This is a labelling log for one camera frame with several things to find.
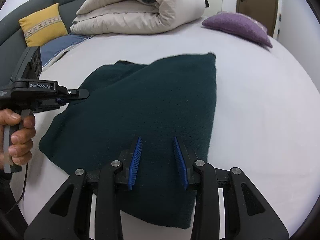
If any white bed sheet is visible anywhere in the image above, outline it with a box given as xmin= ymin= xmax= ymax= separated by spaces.
xmin=0 ymin=0 xmax=320 ymax=240

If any blue pillow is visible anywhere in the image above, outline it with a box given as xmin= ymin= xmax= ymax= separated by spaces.
xmin=40 ymin=34 xmax=93 ymax=68

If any person's left hand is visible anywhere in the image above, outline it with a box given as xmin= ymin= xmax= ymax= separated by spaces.
xmin=1 ymin=109 xmax=36 ymax=170

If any yellow patterned cushion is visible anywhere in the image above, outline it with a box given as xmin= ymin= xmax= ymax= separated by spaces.
xmin=18 ymin=3 xmax=68 ymax=47

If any rolled beige duvet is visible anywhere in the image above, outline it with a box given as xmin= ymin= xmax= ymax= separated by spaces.
xmin=70 ymin=0 xmax=206 ymax=35

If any brown wooden door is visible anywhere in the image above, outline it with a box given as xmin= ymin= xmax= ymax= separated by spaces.
xmin=236 ymin=0 xmax=278 ymax=36

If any purple cushion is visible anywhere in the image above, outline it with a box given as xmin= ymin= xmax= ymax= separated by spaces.
xmin=202 ymin=11 xmax=273 ymax=48

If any dark green knit sweater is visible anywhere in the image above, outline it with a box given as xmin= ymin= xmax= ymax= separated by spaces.
xmin=39 ymin=53 xmax=216 ymax=229

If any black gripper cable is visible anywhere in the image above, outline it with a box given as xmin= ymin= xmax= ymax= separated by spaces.
xmin=2 ymin=162 xmax=29 ymax=217

